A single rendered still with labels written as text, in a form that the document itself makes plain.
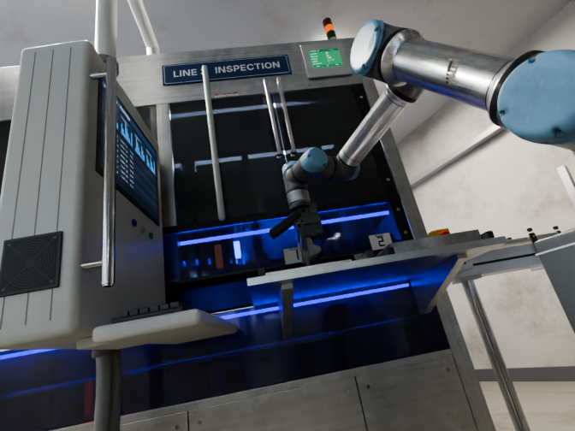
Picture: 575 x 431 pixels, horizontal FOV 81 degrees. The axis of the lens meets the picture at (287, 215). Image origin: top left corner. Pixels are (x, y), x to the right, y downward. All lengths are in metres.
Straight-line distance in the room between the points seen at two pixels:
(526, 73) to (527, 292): 3.54
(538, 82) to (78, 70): 0.96
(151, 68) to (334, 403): 1.59
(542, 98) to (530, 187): 3.43
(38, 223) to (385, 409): 1.11
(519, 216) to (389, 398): 3.00
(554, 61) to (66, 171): 0.89
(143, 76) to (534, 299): 3.71
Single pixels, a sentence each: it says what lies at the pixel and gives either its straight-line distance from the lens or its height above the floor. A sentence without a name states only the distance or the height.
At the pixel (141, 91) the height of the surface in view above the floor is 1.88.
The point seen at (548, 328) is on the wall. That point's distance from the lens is 4.03.
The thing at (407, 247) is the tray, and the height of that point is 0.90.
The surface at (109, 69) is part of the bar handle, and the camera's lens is 1.03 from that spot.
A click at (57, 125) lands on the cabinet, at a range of 0.97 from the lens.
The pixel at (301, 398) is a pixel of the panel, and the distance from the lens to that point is 1.24.
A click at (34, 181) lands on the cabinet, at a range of 0.92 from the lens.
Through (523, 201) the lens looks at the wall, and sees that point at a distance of 4.01.
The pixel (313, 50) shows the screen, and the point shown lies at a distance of 1.84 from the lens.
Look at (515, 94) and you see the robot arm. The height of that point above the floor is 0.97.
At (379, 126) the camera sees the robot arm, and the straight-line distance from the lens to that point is 1.02.
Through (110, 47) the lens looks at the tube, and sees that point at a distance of 1.46.
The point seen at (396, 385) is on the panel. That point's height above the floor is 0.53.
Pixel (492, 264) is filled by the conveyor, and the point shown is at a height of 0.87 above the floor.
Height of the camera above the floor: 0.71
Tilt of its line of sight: 21 degrees up
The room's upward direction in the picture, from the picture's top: 11 degrees counter-clockwise
